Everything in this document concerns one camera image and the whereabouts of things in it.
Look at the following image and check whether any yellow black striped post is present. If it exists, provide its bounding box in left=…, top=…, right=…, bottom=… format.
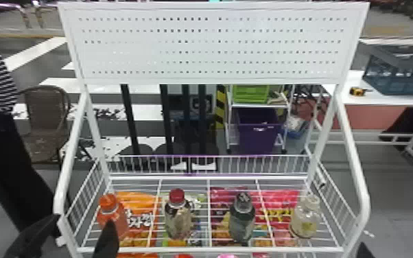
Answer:
left=215, top=84, right=228, bottom=130

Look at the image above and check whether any white shelf trolley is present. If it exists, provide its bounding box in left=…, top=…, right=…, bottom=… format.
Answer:
left=225, top=84, right=295, bottom=155

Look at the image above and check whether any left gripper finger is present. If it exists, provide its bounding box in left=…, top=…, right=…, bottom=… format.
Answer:
left=92, top=219, right=121, bottom=258

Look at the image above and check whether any brown chair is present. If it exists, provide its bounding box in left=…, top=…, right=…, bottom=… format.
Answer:
left=18, top=84, right=73, bottom=165

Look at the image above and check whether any blue crate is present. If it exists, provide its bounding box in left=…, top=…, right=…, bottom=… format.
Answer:
left=362, top=44, right=413, bottom=97

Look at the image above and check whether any white side table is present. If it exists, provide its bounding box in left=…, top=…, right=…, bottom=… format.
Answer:
left=309, top=69, right=413, bottom=170

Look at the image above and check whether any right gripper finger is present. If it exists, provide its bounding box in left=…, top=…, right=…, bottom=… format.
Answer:
left=355, top=242, right=377, bottom=258

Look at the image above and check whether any red capped bottle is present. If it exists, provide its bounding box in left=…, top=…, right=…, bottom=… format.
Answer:
left=163, top=187, right=193, bottom=241

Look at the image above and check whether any pale clear bottle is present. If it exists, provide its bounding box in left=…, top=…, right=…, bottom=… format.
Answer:
left=289, top=193, right=322, bottom=239

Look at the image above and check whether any white wire rack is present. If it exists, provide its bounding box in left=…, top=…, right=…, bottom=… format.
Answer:
left=52, top=1, right=372, bottom=258

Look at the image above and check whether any orange bottle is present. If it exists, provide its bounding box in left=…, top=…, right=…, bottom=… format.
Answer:
left=96, top=193, right=130, bottom=241

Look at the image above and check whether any dark grey bottle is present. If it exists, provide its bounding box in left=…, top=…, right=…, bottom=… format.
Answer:
left=227, top=191, right=257, bottom=244

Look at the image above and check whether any green basket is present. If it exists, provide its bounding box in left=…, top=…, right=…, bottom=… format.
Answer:
left=232, top=84, right=271, bottom=105

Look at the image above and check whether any orange snack packet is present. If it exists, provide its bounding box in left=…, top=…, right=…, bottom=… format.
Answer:
left=115, top=191, right=161, bottom=248

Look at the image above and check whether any purple crate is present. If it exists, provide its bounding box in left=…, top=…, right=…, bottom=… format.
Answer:
left=235, top=107, right=284, bottom=154

